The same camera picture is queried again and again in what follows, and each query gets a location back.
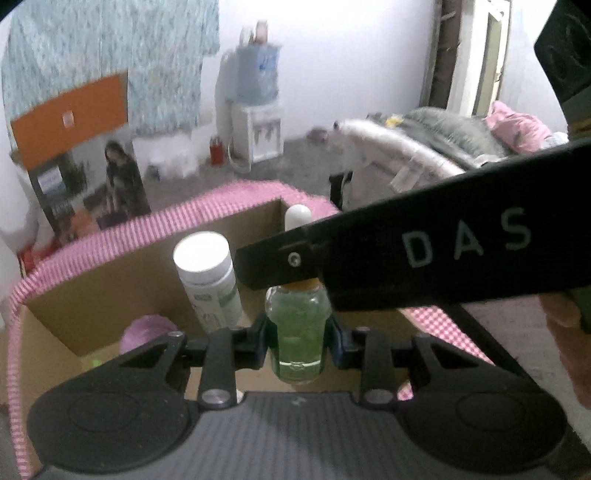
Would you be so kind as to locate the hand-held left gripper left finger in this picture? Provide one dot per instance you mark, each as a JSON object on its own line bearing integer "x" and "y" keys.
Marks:
{"x": 258, "y": 344}

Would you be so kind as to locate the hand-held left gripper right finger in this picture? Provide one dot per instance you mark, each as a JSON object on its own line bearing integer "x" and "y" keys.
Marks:
{"x": 336, "y": 344}

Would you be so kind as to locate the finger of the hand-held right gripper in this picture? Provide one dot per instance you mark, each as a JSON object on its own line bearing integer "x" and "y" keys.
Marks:
{"x": 268, "y": 263}

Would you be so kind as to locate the green dropper bottle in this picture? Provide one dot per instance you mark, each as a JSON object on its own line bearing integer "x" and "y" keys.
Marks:
{"x": 298, "y": 332}

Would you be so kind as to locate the white supplement bottle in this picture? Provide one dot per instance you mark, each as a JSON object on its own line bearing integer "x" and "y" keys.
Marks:
{"x": 203, "y": 277}

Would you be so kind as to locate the purple plastic lid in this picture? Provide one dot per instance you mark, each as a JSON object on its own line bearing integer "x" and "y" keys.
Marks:
{"x": 143, "y": 334}

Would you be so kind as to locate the brown cardboard box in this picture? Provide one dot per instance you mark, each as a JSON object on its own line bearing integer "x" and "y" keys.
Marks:
{"x": 115, "y": 286}

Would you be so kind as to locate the person's right hand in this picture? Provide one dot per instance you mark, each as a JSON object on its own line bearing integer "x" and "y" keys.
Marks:
{"x": 561, "y": 314}

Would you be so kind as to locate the pink checkered tablecloth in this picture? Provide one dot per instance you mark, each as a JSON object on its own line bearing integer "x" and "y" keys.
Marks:
{"x": 240, "y": 189}

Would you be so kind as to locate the grey blanket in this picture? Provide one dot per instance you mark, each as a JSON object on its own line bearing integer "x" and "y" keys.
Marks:
{"x": 452, "y": 129}

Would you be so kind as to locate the red thermos bottle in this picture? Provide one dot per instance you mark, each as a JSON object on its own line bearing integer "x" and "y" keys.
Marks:
{"x": 217, "y": 152}

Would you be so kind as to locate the white fluffy blanket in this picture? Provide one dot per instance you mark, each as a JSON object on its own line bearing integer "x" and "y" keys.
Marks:
{"x": 392, "y": 143}

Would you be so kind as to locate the white water dispenser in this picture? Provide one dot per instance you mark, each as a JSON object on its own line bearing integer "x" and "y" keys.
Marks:
{"x": 258, "y": 134}

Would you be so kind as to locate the pink cloth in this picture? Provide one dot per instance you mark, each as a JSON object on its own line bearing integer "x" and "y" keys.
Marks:
{"x": 517, "y": 129}

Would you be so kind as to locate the white plastic bag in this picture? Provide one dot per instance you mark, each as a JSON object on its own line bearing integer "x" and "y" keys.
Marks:
{"x": 171, "y": 161}

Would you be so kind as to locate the brown wooden door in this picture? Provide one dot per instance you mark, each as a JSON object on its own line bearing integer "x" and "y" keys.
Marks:
{"x": 445, "y": 46}

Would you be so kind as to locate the orange printed appliance box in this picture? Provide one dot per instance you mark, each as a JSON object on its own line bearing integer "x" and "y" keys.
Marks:
{"x": 69, "y": 115}

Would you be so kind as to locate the white door frame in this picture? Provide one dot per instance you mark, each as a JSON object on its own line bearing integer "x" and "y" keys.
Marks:
{"x": 489, "y": 55}

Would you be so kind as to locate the floral wall cloth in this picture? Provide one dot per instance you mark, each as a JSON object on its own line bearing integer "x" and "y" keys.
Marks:
{"x": 138, "y": 46}

